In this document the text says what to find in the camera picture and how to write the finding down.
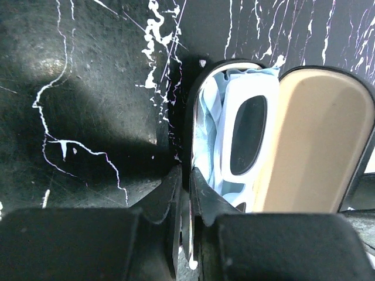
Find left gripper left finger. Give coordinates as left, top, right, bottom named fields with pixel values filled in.
left=1, top=166, right=182, bottom=280

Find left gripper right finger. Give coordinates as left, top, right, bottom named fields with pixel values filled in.
left=189, top=169, right=374, bottom=280

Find light blue cleaning cloth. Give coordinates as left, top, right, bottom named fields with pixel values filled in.
left=192, top=67, right=279, bottom=196

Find black glasses case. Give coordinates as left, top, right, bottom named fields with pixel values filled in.
left=183, top=59, right=374, bottom=213

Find white frame sunglasses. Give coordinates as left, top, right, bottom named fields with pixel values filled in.
left=214, top=73, right=279, bottom=213

